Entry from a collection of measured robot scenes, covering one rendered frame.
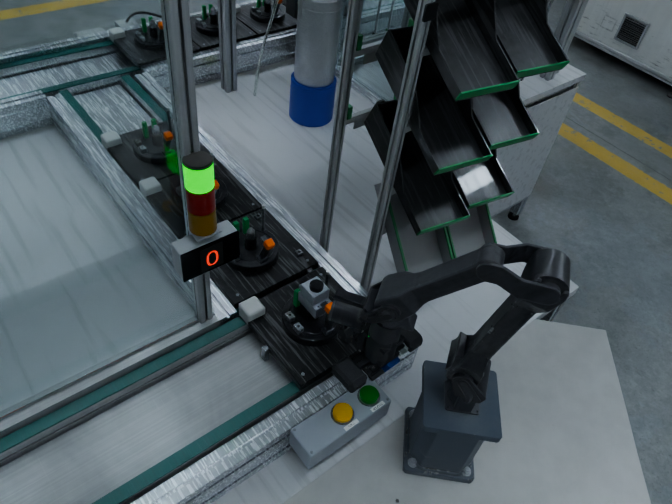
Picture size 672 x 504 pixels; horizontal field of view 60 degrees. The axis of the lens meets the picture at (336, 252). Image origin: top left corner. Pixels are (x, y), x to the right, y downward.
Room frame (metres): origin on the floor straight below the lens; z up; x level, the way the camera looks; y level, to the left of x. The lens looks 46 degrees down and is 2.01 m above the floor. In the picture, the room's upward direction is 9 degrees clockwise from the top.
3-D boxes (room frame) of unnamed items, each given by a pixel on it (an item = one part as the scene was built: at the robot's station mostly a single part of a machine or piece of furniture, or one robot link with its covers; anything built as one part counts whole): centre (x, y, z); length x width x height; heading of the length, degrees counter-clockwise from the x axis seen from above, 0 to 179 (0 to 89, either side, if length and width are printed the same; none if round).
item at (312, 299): (0.81, 0.04, 1.06); 0.08 x 0.04 x 0.07; 45
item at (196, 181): (0.75, 0.25, 1.38); 0.05 x 0.05 x 0.05
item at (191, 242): (0.75, 0.25, 1.29); 0.12 x 0.05 x 0.25; 135
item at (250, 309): (0.80, 0.17, 0.97); 0.05 x 0.05 x 0.04; 45
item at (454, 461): (0.60, -0.28, 0.96); 0.15 x 0.15 x 0.20; 89
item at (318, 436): (0.59, -0.06, 0.93); 0.21 x 0.07 x 0.06; 135
